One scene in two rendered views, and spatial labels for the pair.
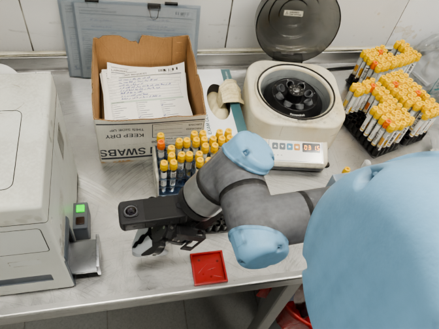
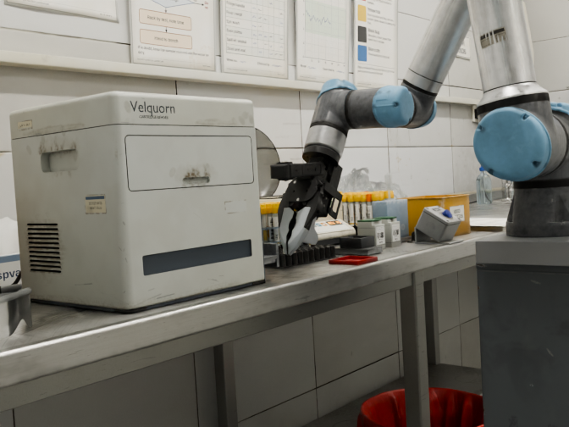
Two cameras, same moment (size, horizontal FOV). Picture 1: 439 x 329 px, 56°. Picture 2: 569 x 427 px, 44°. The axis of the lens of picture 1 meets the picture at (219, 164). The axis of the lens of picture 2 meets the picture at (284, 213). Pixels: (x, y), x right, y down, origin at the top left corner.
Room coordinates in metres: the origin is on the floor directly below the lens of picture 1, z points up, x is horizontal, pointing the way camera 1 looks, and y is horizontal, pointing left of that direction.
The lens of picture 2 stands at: (-0.76, 0.78, 1.05)
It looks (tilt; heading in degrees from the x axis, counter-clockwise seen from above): 3 degrees down; 330
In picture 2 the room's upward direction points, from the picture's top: 3 degrees counter-clockwise
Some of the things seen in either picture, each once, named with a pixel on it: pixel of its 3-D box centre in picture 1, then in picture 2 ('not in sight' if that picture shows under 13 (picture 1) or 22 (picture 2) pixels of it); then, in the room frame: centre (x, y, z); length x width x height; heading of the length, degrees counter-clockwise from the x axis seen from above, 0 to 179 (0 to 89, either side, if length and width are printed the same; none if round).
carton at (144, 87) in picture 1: (146, 96); not in sight; (0.73, 0.21, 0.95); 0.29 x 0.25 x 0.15; 20
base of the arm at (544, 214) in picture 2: not in sight; (548, 205); (0.11, -0.29, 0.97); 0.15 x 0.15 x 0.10
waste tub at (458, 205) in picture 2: not in sight; (433, 215); (0.60, -0.46, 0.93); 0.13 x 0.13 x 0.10; 16
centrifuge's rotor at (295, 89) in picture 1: (292, 98); not in sight; (0.81, -0.15, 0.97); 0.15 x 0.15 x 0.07
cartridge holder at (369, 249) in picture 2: not in sight; (356, 245); (0.46, -0.11, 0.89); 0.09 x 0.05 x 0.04; 18
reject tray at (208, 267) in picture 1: (208, 267); (353, 260); (0.35, -0.02, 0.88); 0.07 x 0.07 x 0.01; 20
